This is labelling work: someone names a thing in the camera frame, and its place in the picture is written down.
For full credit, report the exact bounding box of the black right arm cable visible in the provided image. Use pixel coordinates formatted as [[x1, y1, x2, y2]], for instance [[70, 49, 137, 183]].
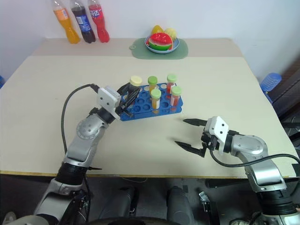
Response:
[[209, 147, 300, 168]]

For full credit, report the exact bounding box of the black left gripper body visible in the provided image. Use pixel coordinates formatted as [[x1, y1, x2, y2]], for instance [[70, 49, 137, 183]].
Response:
[[116, 87, 134, 118]]

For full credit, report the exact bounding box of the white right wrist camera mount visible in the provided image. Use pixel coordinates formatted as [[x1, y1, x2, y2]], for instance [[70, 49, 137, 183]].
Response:
[[205, 115, 229, 156]]

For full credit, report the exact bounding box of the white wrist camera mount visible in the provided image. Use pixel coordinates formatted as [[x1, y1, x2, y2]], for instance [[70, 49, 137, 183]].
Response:
[[97, 85, 123, 120], [205, 115, 229, 156]]

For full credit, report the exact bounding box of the red soda bottle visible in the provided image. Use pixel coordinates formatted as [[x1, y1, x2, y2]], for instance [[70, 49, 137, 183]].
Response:
[[87, 0, 111, 44]]

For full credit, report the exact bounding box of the light blue plate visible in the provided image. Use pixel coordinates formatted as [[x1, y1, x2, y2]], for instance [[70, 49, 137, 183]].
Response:
[[144, 37, 181, 54]]

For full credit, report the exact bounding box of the yellow-capped test tube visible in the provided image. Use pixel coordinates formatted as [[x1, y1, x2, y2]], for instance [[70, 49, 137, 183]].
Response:
[[129, 75, 143, 94]]

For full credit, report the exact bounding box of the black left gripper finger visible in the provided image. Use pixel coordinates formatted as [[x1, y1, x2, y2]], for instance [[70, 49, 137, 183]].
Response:
[[125, 87, 143, 111], [118, 82, 132, 95]]

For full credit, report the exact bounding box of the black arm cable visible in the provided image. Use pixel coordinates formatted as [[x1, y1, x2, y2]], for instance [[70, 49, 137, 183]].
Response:
[[60, 83, 102, 153], [209, 147, 300, 168]]

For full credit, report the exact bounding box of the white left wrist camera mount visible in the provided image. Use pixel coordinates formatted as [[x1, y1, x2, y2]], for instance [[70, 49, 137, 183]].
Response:
[[97, 85, 123, 120]]

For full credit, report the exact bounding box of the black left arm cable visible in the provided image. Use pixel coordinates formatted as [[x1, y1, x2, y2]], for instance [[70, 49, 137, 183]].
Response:
[[60, 83, 102, 153]]

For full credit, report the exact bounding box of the orange soda bottle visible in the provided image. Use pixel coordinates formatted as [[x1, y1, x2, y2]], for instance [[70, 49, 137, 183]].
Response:
[[51, 0, 81, 45]]

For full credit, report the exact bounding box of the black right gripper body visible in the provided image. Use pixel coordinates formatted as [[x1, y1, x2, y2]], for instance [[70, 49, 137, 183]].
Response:
[[200, 126, 219, 153]]

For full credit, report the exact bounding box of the yellow toy fruit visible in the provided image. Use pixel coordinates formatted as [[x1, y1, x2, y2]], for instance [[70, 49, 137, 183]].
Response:
[[151, 24, 165, 35]]

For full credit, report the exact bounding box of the blue test tube rack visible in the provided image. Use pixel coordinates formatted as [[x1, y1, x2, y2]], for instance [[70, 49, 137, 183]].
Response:
[[119, 82, 184, 122]]

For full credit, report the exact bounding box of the small black box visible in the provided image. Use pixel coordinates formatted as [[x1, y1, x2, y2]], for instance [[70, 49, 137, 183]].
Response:
[[198, 191, 212, 214]]

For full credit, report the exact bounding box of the dark rounded robot leg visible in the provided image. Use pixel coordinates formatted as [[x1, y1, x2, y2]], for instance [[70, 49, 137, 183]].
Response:
[[99, 186, 139, 222], [165, 186, 195, 225]]

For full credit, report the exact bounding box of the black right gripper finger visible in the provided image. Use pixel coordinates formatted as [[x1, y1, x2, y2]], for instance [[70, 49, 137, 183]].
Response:
[[174, 140, 207, 158], [182, 118, 209, 128]]

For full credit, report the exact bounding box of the green-capped red liquid tube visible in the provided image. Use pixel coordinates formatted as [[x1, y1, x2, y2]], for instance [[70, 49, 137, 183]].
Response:
[[166, 73, 178, 93], [170, 86, 183, 113]]

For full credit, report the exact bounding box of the toy watermelon slice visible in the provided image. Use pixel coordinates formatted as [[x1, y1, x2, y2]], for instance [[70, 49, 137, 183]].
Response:
[[147, 32, 174, 52]]

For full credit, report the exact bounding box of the green cutting mat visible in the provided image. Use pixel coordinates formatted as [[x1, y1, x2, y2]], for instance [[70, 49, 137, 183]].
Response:
[[129, 37, 189, 60]]

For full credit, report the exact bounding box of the dark cola bottle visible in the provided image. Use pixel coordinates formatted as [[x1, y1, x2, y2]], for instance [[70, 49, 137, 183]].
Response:
[[69, 0, 97, 44]]

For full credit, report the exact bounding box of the dark cabinet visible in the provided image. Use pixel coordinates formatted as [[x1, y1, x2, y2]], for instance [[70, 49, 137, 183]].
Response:
[[267, 67, 300, 122]]

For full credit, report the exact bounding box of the green-capped yellow liquid tube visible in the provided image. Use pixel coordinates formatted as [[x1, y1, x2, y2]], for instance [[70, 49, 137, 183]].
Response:
[[150, 89, 162, 114], [147, 75, 158, 92]]

